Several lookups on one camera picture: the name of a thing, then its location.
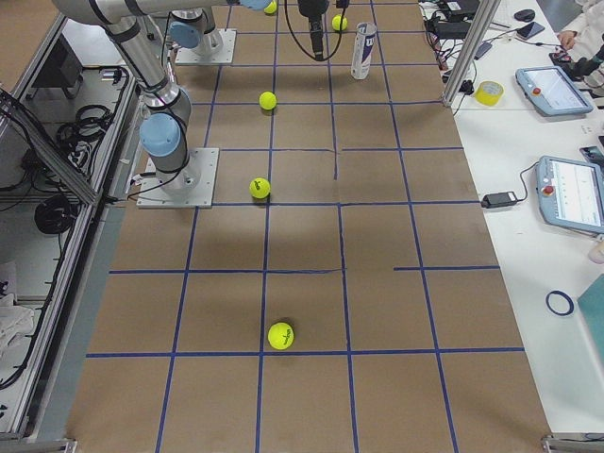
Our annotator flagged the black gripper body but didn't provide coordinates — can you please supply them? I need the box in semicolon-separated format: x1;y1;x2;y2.
297;0;329;32

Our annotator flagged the white tennis ball can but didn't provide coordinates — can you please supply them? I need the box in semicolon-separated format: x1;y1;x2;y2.
350;22;377;80

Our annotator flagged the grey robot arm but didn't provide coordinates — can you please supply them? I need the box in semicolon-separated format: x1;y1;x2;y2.
54;1;269;193
166;1;332;65

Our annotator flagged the yellow tennis ball centre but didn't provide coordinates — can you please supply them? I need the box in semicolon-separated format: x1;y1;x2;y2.
331;14;348;32

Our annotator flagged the yellow tennis ball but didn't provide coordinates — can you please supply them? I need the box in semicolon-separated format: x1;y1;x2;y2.
259;92;277;111
267;322;294;350
249;177;271;200
331;14;348;32
263;0;277;15

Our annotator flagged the yellow tennis ball far left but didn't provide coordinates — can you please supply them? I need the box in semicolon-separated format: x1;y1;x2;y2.
263;0;277;15

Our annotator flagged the yellow tennis ball near right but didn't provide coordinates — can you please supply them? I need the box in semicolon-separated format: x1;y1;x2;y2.
259;92;277;111

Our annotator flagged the yellow tennis ball far right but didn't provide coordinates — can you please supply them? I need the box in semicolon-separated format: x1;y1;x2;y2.
249;177;271;200

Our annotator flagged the yellow tennis ball nearest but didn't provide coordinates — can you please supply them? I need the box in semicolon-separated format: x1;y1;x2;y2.
267;322;294;350

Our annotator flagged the yellow tape roll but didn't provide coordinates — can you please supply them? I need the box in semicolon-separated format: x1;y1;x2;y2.
475;80;504;107

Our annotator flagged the black phone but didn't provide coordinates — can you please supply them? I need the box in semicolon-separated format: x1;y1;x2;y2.
516;22;545;41

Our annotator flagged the upper teach pendant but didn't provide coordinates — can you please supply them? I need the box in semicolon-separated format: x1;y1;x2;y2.
515;66;593;117

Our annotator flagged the teach pendant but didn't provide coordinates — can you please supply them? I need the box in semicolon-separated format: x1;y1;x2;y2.
535;156;603;235
515;66;593;117

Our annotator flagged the black power adapter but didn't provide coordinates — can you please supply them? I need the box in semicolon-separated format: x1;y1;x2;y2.
480;191;519;209

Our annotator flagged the lower teach pendant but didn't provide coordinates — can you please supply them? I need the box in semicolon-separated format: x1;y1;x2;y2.
535;156;603;235

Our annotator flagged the teal box corner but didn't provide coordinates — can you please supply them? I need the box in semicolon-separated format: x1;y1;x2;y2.
578;275;604;354

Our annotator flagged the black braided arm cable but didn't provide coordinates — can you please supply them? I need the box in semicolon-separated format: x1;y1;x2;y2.
281;0;350;61

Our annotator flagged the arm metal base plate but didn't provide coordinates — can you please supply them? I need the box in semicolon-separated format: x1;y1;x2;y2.
176;28;237;66
136;147;220;209

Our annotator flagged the aluminium frame post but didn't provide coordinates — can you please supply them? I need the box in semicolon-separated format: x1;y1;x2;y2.
442;0;500;107

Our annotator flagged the blue tape ring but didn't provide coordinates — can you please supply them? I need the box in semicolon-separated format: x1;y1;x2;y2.
545;290;576;317

